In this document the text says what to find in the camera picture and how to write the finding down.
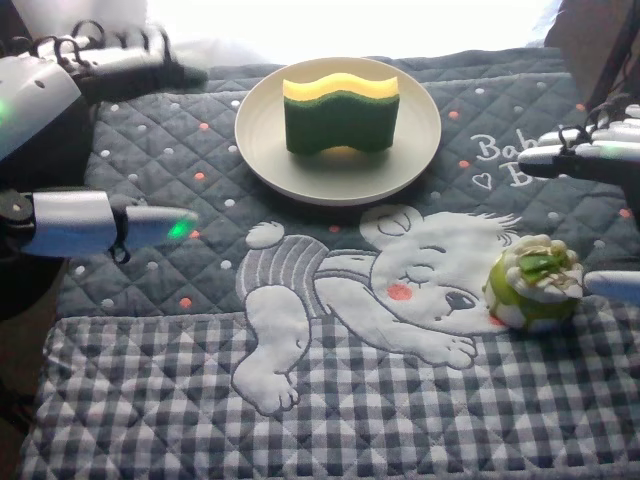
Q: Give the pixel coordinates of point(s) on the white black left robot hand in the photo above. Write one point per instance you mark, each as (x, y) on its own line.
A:
(35, 95)

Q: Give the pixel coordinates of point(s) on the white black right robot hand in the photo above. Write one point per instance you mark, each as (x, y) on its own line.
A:
(595, 152)

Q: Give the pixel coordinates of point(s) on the green white toy cake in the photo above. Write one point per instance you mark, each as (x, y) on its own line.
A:
(532, 287)

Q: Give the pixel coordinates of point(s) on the yellow green wavy sponge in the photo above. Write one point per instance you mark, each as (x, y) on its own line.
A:
(340, 117)

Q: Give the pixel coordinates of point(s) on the white curtain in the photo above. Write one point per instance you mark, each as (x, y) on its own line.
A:
(210, 30)

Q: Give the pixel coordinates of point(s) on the round cream plate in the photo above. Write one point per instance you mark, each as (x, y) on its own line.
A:
(260, 140)

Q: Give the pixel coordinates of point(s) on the grey bear print quilt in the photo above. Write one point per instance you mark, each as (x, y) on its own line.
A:
(350, 400)

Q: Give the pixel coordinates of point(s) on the dark stand frame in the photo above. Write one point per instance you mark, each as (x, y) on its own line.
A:
(595, 40)

